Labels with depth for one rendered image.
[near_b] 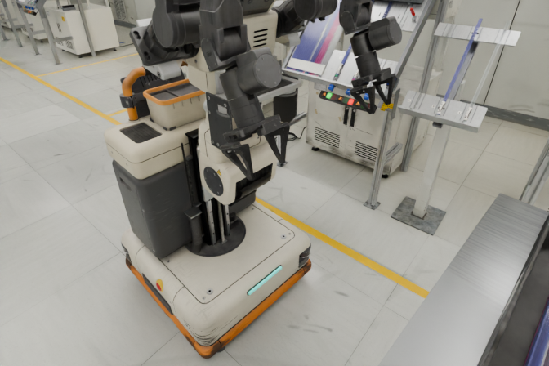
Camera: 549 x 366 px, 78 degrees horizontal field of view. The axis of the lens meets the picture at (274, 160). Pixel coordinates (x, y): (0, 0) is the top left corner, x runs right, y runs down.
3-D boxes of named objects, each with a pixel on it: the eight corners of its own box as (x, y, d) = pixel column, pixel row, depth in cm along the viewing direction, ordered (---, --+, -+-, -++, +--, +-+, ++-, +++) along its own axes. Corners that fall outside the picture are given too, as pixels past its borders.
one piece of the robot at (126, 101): (130, 139, 133) (105, 82, 128) (205, 112, 154) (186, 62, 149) (140, 136, 124) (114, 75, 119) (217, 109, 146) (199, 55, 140)
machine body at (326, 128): (387, 183, 233) (406, 97, 201) (305, 149, 272) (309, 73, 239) (422, 146, 276) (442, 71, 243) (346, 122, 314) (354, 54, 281)
